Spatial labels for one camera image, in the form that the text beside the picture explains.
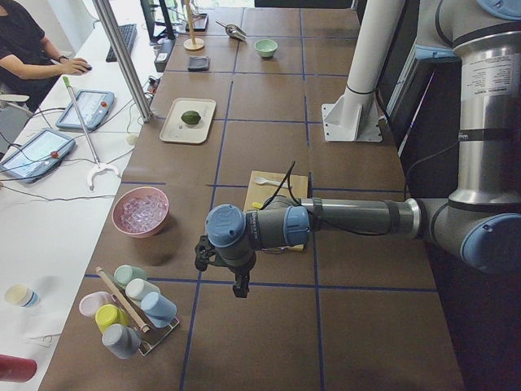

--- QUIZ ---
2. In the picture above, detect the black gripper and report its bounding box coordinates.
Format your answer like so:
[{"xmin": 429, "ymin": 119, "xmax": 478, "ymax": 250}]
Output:
[{"xmin": 221, "ymin": 252, "xmax": 256, "ymax": 298}]

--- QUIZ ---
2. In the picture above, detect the white plastic spoon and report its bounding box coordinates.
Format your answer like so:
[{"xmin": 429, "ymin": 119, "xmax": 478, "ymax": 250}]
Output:
[{"xmin": 253, "ymin": 176, "xmax": 287, "ymax": 188}]

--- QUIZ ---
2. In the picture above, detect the green bowl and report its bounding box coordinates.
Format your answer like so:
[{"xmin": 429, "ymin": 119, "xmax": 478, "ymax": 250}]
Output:
[{"xmin": 254, "ymin": 38, "xmax": 278, "ymax": 59}]

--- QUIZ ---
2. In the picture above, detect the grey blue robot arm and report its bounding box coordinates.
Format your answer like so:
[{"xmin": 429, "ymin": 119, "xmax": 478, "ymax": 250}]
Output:
[{"xmin": 195, "ymin": 1, "xmax": 520, "ymax": 298}]

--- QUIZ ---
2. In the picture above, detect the pink bowl with ice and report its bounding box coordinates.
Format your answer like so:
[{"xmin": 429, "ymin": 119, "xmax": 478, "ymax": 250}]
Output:
[{"xmin": 112, "ymin": 187, "xmax": 169, "ymax": 238}]

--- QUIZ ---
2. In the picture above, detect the bamboo cutting board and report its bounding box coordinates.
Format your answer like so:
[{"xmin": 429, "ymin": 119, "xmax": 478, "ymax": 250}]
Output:
[{"xmin": 243, "ymin": 169, "xmax": 309, "ymax": 253}]

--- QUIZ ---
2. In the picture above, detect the cup rack with wooden bar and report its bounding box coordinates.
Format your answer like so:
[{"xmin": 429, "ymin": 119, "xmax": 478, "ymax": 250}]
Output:
[{"xmin": 96, "ymin": 267, "xmax": 179, "ymax": 356}]

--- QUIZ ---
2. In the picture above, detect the green cup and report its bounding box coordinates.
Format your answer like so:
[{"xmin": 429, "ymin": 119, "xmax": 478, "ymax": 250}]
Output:
[{"xmin": 113, "ymin": 265, "xmax": 148, "ymax": 289}]

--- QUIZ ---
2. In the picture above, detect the grey cup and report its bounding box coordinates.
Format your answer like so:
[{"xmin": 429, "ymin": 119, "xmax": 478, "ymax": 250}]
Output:
[{"xmin": 102, "ymin": 323, "xmax": 142, "ymax": 359}]

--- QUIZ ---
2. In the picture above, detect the yellow cup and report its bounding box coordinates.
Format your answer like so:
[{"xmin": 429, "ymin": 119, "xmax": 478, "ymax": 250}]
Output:
[{"xmin": 94, "ymin": 304, "xmax": 129, "ymax": 333}]

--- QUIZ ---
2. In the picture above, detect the pink cup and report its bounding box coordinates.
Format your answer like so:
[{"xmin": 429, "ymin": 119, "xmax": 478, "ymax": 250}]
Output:
[{"xmin": 78, "ymin": 291, "xmax": 112, "ymax": 318}]

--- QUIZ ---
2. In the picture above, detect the cream rabbit tray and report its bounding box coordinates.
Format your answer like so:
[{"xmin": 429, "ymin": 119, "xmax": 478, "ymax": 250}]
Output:
[{"xmin": 159, "ymin": 98, "xmax": 216, "ymax": 144}]

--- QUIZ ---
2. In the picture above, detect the green avocado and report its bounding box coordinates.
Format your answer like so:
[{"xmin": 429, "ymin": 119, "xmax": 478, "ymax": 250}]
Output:
[{"xmin": 181, "ymin": 110, "xmax": 201, "ymax": 125}]

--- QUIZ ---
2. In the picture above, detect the reacher grabber tool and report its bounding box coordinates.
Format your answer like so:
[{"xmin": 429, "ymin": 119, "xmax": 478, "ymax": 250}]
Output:
[{"xmin": 62, "ymin": 76, "xmax": 120, "ymax": 191}]

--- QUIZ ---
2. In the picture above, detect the white pole with base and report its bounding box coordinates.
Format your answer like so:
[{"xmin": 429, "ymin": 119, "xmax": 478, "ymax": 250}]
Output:
[{"xmin": 322, "ymin": 0, "xmax": 407, "ymax": 143}]

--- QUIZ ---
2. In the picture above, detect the white blue paper cup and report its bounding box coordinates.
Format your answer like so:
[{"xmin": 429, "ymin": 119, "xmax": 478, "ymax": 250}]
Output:
[{"xmin": 4, "ymin": 283, "xmax": 39, "ymax": 308}]

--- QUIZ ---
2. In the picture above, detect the grey folded cloth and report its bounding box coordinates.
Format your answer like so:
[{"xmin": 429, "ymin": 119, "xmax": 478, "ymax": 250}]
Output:
[{"xmin": 187, "ymin": 56, "xmax": 210, "ymax": 72}]

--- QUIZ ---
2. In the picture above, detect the far teach pendant tablet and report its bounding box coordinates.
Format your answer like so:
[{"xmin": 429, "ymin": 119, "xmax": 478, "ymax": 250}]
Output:
[{"xmin": 56, "ymin": 90, "xmax": 115, "ymax": 132}]

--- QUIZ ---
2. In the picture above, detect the teach pendant tablet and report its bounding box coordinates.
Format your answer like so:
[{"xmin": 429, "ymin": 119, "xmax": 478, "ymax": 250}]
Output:
[
  {"xmin": 56, "ymin": 90, "xmax": 115, "ymax": 132},
  {"xmin": 1, "ymin": 129, "xmax": 76, "ymax": 183}
]

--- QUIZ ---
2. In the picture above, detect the near teach pendant tablet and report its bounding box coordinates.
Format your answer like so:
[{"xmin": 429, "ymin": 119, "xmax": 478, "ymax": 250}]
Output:
[{"xmin": 1, "ymin": 129, "xmax": 76, "ymax": 183}]

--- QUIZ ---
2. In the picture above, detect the red bottle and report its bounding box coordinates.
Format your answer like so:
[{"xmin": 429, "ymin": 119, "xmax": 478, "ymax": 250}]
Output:
[{"xmin": 0, "ymin": 354, "xmax": 37, "ymax": 383}]

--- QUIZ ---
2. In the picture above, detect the wooden stand with round base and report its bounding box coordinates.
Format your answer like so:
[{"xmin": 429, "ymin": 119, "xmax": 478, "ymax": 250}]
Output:
[{"xmin": 183, "ymin": 0, "xmax": 205, "ymax": 51}]

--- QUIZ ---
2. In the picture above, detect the metal scoop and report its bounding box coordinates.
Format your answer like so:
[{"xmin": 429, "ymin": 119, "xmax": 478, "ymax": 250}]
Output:
[{"xmin": 216, "ymin": 20, "xmax": 247, "ymax": 42}]

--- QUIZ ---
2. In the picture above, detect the black framed tray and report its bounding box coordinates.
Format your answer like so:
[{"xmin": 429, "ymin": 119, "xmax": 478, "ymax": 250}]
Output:
[{"xmin": 192, "ymin": 13, "xmax": 208, "ymax": 32}]

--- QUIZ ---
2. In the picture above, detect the black keyboard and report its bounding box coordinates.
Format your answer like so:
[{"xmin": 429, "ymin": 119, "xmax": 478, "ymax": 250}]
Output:
[{"xmin": 105, "ymin": 23, "xmax": 138, "ymax": 64}]

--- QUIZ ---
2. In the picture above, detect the seated person in black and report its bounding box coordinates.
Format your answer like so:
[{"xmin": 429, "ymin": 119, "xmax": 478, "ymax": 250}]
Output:
[{"xmin": 1, "ymin": 1, "xmax": 89, "ymax": 112}]

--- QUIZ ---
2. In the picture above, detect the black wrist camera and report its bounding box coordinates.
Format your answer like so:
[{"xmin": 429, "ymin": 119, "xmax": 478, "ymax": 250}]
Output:
[{"xmin": 195, "ymin": 235, "xmax": 217, "ymax": 272}]

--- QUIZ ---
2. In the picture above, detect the aluminium frame post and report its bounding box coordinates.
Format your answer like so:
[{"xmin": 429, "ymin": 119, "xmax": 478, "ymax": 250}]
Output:
[{"xmin": 93, "ymin": 0, "xmax": 153, "ymax": 123}]

